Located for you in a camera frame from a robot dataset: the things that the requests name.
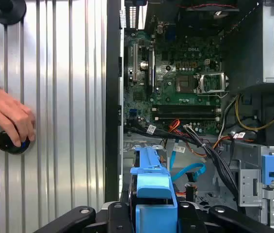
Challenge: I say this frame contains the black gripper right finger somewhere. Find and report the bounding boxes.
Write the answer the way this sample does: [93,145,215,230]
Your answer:
[178,201,274,233]

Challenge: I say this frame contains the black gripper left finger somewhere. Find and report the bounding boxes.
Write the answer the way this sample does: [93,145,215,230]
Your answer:
[33,201,135,233]

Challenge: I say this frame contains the orange black disk power wire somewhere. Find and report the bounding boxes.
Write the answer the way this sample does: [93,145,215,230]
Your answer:
[175,184,198,197]

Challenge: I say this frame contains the hard disk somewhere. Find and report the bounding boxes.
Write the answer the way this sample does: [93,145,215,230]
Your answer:
[121,143,178,233]

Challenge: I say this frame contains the round black tool blue ring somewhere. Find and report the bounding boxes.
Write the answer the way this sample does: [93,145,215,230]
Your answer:
[0,130,32,155]

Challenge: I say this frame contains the black RAM slot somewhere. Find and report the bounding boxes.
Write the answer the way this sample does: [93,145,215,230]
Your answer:
[151,105,222,114]
[152,113,222,122]

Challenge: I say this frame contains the white expansion slot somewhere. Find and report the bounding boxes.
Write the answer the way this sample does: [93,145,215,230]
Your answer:
[132,43,138,82]

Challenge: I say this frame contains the person's bare hand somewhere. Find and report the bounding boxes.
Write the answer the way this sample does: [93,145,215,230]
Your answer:
[0,87,37,148]

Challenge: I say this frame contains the grey metal drive cage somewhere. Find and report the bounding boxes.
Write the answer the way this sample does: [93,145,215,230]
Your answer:
[238,145,274,230]

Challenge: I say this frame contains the black open PC case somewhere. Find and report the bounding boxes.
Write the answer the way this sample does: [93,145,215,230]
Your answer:
[105,0,274,233]

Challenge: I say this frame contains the CPU socket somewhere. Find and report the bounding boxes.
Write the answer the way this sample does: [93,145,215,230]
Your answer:
[176,73,197,95]

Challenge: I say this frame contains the silver chipset heatsink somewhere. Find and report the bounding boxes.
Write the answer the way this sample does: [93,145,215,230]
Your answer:
[155,63,177,82]

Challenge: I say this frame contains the green motherboard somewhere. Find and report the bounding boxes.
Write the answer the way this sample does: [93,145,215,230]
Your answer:
[124,30,225,136]

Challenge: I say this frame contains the black round stand foot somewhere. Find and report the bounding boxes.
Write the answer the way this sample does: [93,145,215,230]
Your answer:
[0,0,27,26]

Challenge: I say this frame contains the blue flat data wire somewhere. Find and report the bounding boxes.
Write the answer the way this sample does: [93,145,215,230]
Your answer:
[169,145,207,183]

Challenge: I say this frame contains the black wire bundle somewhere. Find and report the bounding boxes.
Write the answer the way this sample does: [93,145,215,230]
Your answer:
[182,125,240,203]

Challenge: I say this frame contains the black cable white labels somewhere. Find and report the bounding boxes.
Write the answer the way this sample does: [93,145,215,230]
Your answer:
[124,120,186,144]

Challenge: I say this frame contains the orange red wire bundle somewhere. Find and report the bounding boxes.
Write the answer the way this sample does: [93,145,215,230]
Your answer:
[167,118,181,133]

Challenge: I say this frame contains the grey white wire bundle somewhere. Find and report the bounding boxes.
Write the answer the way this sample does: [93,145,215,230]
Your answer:
[218,96,238,146]

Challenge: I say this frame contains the yellow wire loop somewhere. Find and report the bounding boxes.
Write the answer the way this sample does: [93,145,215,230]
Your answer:
[234,94,274,131]

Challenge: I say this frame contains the metal socket cover frame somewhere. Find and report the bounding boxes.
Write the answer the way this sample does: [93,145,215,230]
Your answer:
[196,72,229,96]

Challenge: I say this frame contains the red black twisted wire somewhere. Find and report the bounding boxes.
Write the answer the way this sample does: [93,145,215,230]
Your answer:
[177,1,260,37]

